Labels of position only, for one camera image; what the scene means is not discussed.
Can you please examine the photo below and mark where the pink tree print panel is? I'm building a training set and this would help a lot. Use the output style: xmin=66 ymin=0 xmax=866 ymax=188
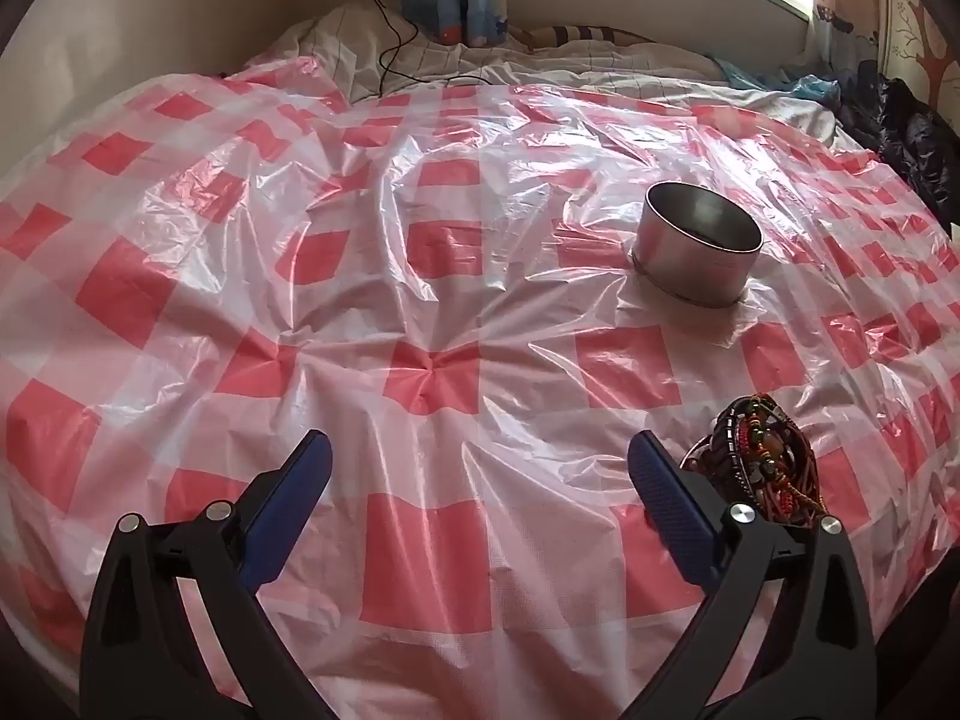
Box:
xmin=874 ymin=0 xmax=960 ymax=102

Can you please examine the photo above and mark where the black cable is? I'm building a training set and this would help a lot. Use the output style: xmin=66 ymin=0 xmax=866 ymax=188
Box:
xmin=349 ymin=0 xmax=488 ymax=98

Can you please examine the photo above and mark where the heap of beaded bracelets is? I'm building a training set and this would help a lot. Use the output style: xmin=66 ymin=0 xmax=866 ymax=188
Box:
xmin=681 ymin=394 xmax=830 ymax=533

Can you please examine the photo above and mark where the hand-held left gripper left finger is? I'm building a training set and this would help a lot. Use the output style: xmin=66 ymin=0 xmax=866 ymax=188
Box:
xmin=79 ymin=429 xmax=333 ymax=720

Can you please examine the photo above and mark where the dark puffy jacket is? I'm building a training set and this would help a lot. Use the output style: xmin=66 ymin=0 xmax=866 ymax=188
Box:
xmin=836 ymin=60 xmax=960 ymax=226

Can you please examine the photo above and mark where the round metal tin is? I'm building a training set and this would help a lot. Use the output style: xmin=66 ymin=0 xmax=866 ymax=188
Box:
xmin=628 ymin=181 xmax=764 ymax=310

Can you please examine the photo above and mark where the striped pillow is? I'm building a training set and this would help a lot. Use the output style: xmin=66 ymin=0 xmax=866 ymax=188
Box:
xmin=517 ymin=24 xmax=646 ymax=53

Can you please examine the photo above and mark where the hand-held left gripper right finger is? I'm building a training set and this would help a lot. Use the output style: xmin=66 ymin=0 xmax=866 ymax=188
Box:
xmin=622 ymin=431 xmax=880 ymax=720

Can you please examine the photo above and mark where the pink printed curtain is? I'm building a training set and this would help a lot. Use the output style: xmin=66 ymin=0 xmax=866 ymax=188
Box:
xmin=806 ymin=0 xmax=884 ymax=80

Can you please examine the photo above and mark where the blue plastic bag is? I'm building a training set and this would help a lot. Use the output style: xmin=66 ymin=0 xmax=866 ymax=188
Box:
xmin=712 ymin=52 xmax=841 ymax=102

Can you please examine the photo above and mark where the white grid quilt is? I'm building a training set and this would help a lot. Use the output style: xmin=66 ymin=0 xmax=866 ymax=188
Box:
xmin=217 ymin=4 xmax=841 ymax=147

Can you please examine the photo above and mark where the red white checkered plastic sheet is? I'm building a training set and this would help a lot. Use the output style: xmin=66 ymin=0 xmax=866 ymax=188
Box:
xmin=0 ymin=71 xmax=960 ymax=720

